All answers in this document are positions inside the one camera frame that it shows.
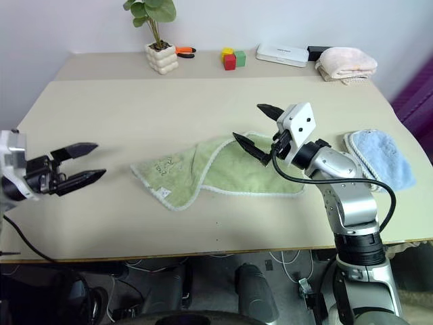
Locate beige cloth under table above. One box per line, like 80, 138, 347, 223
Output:
385, 240, 429, 260

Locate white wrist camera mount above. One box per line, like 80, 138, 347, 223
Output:
275, 101, 317, 167
0, 129, 41, 202

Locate black table leg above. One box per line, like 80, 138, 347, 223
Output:
181, 257, 193, 309

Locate white bubble plant pot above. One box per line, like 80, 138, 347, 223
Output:
145, 40, 179, 75

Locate folded pink towel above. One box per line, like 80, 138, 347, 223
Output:
315, 46, 379, 78

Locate folded light blue towel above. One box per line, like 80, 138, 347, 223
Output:
342, 128, 417, 193

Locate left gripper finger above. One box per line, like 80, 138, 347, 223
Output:
49, 142, 99, 162
53, 168, 108, 198

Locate white cable under table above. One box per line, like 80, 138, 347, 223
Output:
269, 250, 317, 284

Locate green leafy plant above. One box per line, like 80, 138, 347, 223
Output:
122, 0, 177, 48

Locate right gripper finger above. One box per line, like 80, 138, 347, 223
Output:
232, 132, 273, 167
256, 103, 286, 123

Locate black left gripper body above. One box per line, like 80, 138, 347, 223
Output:
24, 154, 68, 197

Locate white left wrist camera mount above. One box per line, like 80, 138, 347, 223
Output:
0, 129, 41, 202

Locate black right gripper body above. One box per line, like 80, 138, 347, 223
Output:
270, 130, 294, 160

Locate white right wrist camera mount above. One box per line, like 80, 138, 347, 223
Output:
275, 101, 317, 167

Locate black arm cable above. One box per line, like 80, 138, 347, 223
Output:
270, 148, 397, 234
1, 215, 68, 265

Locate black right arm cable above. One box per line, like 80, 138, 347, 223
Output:
270, 148, 397, 234

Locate dark rounded shape under table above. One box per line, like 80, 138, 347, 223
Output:
235, 263, 280, 322

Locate small black box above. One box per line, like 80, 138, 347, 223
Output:
306, 45, 334, 62

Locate flat white box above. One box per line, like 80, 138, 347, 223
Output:
255, 43, 311, 68

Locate green towel with white edging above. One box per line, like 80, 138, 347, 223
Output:
130, 131, 307, 213

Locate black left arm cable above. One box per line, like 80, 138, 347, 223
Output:
1, 215, 68, 265

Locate metal caster wheel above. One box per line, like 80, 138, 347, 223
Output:
297, 277, 317, 299

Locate orange and black pliers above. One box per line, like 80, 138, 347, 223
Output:
174, 45, 198, 60

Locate folded beige towel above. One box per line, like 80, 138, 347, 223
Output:
317, 67, 371, 86

